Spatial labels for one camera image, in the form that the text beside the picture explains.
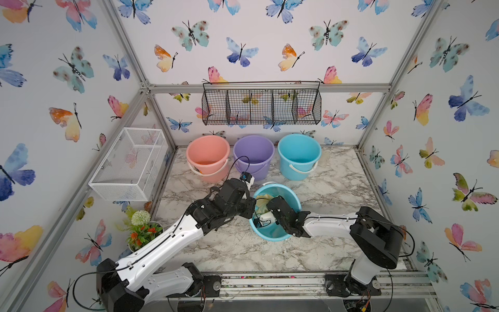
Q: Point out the white mesh wall basket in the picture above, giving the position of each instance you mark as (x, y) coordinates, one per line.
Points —
(131, 167)

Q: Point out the artificial flower pot plant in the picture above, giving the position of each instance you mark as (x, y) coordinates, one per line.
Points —
(140, 228)

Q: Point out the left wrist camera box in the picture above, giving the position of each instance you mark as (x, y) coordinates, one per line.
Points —
(248, 179)

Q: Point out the black wire wall basket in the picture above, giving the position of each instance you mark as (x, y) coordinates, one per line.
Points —
(270, 103)

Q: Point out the teal bucket at back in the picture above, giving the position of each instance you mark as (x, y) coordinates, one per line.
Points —
(299, 156)

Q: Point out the purple plastic bucket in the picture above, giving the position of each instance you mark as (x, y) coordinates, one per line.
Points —
(253, 154)

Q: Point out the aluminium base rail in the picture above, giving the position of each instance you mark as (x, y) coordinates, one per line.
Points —
(314, 285)

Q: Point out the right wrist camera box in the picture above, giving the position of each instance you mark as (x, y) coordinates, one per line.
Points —
(264, 220)

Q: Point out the pink plastic bucket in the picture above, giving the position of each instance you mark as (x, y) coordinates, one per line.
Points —
(208, 158)

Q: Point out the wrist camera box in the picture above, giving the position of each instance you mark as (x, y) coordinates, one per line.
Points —
(264, 220)
(248, 179)

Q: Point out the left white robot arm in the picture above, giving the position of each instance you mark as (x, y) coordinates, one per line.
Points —
(133, 281)

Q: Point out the cream yellow microfibre cloth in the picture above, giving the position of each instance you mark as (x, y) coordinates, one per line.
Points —
(262, 202)

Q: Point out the teal bucket with sticker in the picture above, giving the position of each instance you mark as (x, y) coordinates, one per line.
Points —
(276, 233)

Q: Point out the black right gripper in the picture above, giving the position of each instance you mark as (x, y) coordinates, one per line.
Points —
(269, 202)

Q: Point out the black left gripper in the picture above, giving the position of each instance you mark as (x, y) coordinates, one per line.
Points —
(249, 204)

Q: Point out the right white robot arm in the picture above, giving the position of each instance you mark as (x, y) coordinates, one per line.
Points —
(380, 240)

